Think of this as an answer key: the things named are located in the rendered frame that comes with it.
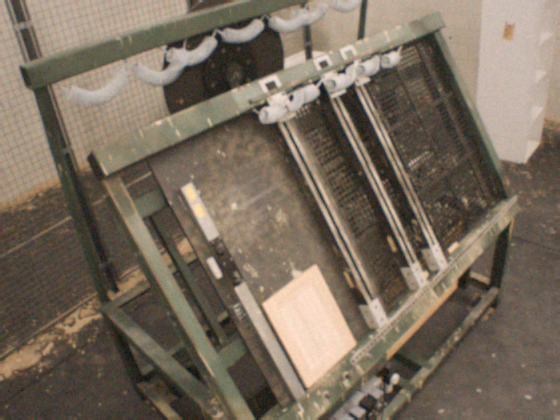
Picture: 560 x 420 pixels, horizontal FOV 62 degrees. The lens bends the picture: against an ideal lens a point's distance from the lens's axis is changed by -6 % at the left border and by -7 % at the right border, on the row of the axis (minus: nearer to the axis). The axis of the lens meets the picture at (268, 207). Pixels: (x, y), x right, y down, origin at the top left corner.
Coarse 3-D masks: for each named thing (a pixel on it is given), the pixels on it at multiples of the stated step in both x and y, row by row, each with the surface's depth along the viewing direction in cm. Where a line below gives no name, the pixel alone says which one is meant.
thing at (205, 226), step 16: (192, 208) 183; (208, 224) 185; (208, 240) 184; (224, 272) 186; (240, 288) 188; (256, 304) 190; (256, 320) 189; (272, 336) 191; (272, 352) 190; (288, 368) 193; (288, 384) 191
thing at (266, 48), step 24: (216, 0) 234; (240, 24) 249; (264, 24) 260; (168, 48) 225; (192, 48) 234; (216, 48) 243; (240, 48) 252; (264, 48) 265; (192, 72) 239; (216, 72) 247; (240, 72) 254; (264, 72) 270; (168, 96) 234; (192, 96) 243; (216, 96) 252
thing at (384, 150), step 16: (352, 48) 232; (368, 80) 234; (352, 96) 237; (368, 96) 237; (368, 112) 235; (368, 128) 239; (384, 144) 237; (384, 160) 240; (400, 176) 239; (400, 192) 242; (416, 208) 243; (416, 224) 243; (416, 240) 248; (432, 240) 245; (432, 256) 244
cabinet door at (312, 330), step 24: (288, 288) 201; (312, 288) 208; (288, 312) 200; (312, 312) 206; (336, 312) 212; (288, 336) 197; (312, 336) 204; (336, 336) 210; (312, 360) 202; (336, 360) 208
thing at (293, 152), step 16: (272, 80) 203; (272, 96) 202; (288, 112) 205; (272, 128) 210; (288, 128) 208; (288, 144) 207; (288, 160) 212; (304, 160) 210; (304, 176) 209; (304, 192) 213; (320, 192) 212; (320, 208) 210; (320, 224) 215; (336, 224) 213; (336, 240) 212; (336, 256) 217; (352, 256) 215; (352, 272) 214; (352, 288) 219; (368, 288) 217; (368, 304) 216; (368, 320) 220; (384, 320) 219
